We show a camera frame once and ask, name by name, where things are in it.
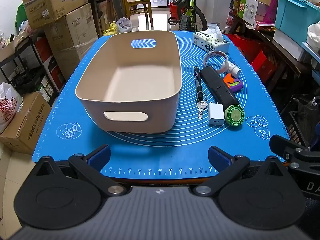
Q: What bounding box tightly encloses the clear plastic bag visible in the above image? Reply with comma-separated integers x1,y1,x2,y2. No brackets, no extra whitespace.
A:
115,17,133,33

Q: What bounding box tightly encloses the yellow plastic jug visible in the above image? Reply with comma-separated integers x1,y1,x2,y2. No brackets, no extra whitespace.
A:
103,22,118,36

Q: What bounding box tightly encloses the key with black ring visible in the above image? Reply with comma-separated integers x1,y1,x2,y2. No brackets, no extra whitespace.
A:
197,91,207,120

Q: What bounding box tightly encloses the white and red plastic bag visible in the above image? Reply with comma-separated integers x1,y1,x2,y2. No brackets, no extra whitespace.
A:
0,82,23,133

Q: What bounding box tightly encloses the white appliance box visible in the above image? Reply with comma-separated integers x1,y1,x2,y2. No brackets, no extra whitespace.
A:
196,0,237,29

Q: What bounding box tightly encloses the black remote control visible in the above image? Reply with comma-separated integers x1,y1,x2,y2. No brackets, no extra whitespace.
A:
200,66,240,107

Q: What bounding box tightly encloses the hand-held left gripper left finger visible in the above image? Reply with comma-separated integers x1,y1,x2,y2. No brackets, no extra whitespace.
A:
34,144,128,196

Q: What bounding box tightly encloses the green and white box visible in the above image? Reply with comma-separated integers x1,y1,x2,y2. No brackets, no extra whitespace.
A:
239,0,259,25

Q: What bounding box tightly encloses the black metal rack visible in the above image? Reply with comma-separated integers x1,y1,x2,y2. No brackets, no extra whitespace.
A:
0,36,65,103

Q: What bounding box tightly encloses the blue silicone baking mat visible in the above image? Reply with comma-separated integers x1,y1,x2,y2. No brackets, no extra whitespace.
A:
32,30,292,180

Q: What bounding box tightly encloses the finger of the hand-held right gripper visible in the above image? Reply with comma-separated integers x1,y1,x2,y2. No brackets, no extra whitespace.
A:
269,134,320,173

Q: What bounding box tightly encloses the red and black box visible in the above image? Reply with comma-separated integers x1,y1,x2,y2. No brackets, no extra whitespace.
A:
35,37,65,90

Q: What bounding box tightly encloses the green bicycle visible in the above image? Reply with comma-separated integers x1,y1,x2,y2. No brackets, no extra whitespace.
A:
165,0,208,32

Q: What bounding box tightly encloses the dark wooden table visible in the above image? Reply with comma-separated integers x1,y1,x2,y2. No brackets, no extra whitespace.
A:
229,11,310,85

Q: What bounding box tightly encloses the brown cardboard box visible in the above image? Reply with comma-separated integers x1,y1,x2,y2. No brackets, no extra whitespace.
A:
0,91,52,155

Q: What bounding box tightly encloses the tissue pack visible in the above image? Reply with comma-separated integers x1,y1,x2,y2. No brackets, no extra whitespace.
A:
192,24,230,53

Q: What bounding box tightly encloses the white charger cube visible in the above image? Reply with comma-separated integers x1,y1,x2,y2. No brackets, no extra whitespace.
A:
208,103,225,126

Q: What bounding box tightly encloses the wooden chair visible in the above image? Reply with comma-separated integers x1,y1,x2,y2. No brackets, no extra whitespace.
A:
117,0,154,28

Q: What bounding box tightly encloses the teal storage bin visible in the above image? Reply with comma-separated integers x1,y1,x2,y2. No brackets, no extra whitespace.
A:
275,0,320,39

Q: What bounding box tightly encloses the black marker pen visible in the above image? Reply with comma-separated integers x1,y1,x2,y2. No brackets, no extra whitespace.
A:
194,66,203,97

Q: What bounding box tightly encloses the green bag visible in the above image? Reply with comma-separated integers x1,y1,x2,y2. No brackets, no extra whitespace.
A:
15,4,30,30

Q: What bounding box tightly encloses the orange and purple toy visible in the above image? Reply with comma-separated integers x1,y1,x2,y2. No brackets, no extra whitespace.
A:
223,73,244,92

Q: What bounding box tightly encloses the beige plastic storage bin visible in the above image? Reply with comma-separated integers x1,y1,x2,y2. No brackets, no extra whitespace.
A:
75,30,182,133

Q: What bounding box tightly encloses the red gift box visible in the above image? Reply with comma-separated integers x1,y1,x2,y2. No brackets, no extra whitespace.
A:
225,34,277,83

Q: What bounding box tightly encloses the open cardboard box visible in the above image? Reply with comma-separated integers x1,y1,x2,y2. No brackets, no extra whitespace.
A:
20,0,88,29

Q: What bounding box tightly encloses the plastic-wrapped cardboard box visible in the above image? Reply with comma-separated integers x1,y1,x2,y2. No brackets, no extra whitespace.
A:
44,4,98,80

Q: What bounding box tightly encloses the white small bottle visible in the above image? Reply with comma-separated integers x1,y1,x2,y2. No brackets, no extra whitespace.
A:
226,62,242,78

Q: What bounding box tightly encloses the green round tin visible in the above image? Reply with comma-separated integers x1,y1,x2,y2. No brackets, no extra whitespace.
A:
224,104,247,126

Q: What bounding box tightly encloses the white tape roll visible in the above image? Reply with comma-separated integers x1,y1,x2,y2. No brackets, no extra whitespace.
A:
203,51,230,74

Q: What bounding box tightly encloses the red bucket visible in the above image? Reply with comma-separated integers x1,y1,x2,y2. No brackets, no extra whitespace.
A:
169,2,182,18

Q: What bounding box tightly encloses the white flat box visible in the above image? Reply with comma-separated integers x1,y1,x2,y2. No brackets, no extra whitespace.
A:
273,29,313,62

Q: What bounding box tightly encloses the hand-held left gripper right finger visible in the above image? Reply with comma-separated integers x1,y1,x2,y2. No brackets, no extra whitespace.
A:
192,145,287,196

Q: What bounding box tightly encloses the black plastic crate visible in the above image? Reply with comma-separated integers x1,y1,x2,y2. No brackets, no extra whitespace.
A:
282,95,320,148

